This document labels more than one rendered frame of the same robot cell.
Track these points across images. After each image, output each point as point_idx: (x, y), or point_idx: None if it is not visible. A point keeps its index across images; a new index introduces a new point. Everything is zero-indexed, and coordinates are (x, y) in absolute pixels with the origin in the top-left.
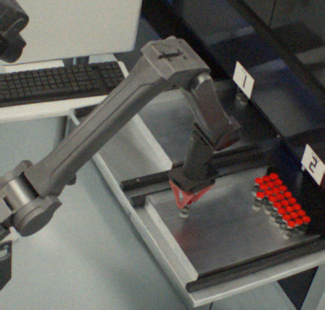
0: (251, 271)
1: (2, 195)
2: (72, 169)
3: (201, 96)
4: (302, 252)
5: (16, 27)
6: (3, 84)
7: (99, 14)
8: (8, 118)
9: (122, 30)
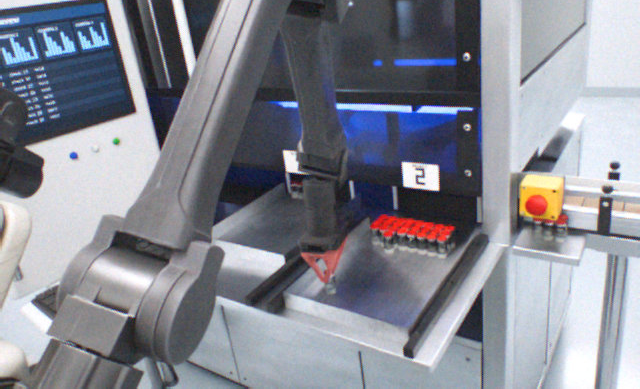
0: (449, 298)
1: (88, 298)
2: (215, 172)
3: (341, 13)
4: (475, 256)
5: (9, 116)
6: (55, 296)
7: (129, 191)
8: None
9: None
